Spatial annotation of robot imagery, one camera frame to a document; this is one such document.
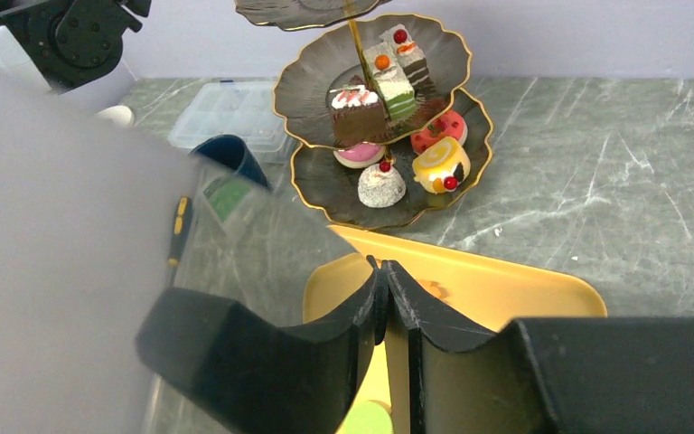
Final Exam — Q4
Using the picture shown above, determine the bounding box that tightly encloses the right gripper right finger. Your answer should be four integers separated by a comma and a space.
382, 260, 694, 433

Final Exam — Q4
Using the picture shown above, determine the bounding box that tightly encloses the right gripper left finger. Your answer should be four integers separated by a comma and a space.
136, 254, 389, 433

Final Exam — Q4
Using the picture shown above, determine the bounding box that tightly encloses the green macaron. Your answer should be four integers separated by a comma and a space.
338, 401, 394, 434

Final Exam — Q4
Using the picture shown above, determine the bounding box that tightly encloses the pink frosted donut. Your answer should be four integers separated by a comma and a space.
333, 142, 385, 169

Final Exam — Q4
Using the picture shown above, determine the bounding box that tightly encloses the red sprinkled donut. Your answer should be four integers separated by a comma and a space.
410, 110, 469, 155

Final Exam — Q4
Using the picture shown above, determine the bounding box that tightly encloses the three-tier black dessert stand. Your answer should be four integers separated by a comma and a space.
235, 1, 494, 230

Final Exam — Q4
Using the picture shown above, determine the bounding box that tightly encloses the chocolate triangle cake slice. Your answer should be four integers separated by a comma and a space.
326, 75, 388, 146

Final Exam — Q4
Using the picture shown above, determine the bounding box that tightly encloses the green layered cake slice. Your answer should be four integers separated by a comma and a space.
363, 42, 417, 122

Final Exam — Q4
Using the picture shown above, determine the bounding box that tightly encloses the red white cake slice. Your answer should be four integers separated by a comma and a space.
380, 24, 435, 91

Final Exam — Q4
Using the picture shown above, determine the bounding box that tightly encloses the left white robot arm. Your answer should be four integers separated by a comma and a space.
0, 0, 151, 93

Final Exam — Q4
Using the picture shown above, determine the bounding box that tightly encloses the yellow serving tray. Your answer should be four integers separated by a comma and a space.
304, 227, 607, 433

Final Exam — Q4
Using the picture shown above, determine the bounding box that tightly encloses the dark blue mug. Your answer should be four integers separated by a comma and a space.
191, 135, 272, 191

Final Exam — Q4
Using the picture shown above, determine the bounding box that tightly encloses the clear plastic box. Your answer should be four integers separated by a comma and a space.
167, 80, 295, 164

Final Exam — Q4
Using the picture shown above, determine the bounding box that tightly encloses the white tape roll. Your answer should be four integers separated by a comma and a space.
96, 105, 135, 128

